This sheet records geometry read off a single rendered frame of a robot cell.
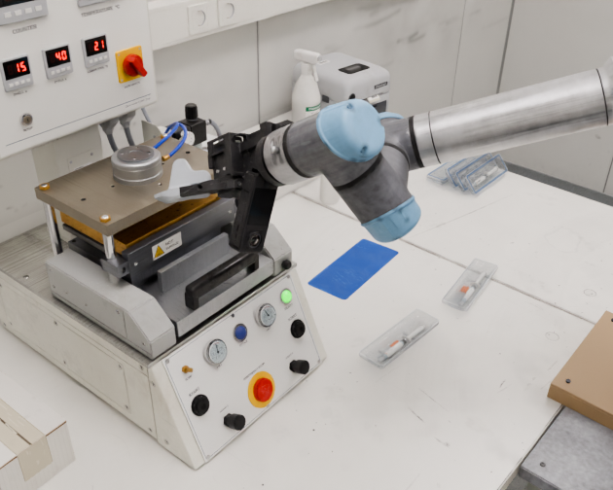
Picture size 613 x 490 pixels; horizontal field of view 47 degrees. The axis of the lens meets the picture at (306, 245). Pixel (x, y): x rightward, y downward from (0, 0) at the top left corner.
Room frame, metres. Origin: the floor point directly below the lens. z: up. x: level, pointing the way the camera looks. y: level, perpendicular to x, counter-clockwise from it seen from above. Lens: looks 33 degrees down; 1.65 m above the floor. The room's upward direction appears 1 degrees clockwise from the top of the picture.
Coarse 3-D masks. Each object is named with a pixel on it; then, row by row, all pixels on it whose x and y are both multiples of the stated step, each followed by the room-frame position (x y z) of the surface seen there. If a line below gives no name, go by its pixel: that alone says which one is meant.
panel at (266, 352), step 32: (288, 288) 1.00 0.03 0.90; (224, 320) 0.89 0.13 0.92; (288, 320) 0.97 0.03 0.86; (192, 352) 0.82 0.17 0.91; (256, 352) 0.90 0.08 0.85; (288, 352) 0.94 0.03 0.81; (192, 384) 0.79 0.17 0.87; (224, 384) 0.83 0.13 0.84; (288, 384) 0.90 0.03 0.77; (192, 416) 0.77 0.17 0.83; (224, 416) 0.80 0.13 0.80; (256, 416) 0.83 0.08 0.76
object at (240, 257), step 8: (240, 256) 0.94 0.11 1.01; (248, 256) 0.95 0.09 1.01; (256, 256) 0.96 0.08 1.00; (224, 264) 0.92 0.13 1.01; (232, 264) 0.92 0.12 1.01; (240, 264) 0.93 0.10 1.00; (248, 264) 0.94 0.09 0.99; (256, 264) 0.96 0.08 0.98; (208, 272) 0.89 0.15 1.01; (216, 272) 0.89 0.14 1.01; (224, 272) 0.90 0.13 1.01; (232, 272) 0.91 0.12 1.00; (200, 280) 0.87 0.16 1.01; (208, 280) 0.88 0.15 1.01; (216, 280) 0.89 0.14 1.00; (224, 280) 0.90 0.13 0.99; (192, 288) 0.85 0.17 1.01; (200, 288) 0.86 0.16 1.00; (208, 288) 0.87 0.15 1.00; (192, 296) 0.85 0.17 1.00; (200, 296) 0.86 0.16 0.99; (192, 304) 0.85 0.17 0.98
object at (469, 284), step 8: (472, 264) 1.28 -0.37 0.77; (480, 264) 1.28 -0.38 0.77; (488, 264) 1.28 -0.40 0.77; (464, 272) 1.25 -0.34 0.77; (472, 272) 1.25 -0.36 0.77; (480, 272) 1.25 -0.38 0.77; (488, 272) 1.25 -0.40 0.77; (464, 280) 1.22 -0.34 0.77; (472, 280) 1.22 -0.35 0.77; (480, 280) 1.22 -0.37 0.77; (456, 288) 1.19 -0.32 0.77; (464, 288) 1.19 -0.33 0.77; (472, 288) 1.19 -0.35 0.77; (480, 288) 1.19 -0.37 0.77; (448, 296) 1.16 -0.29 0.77; (456, 296) 1.16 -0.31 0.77; (464, 296) 1.16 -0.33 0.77; (472, 296) 1.16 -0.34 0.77; (464, 304) 1.13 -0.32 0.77
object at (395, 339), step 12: (420, 312) 1.11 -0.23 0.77; (396, 324) 1.07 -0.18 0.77; (408, 324) 1.07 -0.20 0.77; (420, 324) 1.07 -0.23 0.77; (432, 324) 1.07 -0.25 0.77; (384, 336) 1.03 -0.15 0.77; (396, 336) 1.03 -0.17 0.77; (408, 336) 1.03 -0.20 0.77; (372, 348) 1.00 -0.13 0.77; (384, 348) 1.00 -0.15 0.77; (396, 348) 1.00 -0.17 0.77; (384, 360) 0.96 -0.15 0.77
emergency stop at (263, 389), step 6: (264, 378) 0.87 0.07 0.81; (258, 384) 0.86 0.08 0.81; (264, 384) 0.86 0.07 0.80; (270, 384) 0.87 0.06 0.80; (258, 390) 0.85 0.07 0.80; (264, 390) 0.86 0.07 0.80; (270, 390) 0.87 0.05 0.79; (258, 396) 0.85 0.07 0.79; (264, 396) 0.85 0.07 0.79; (270, 396) 0.86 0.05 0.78
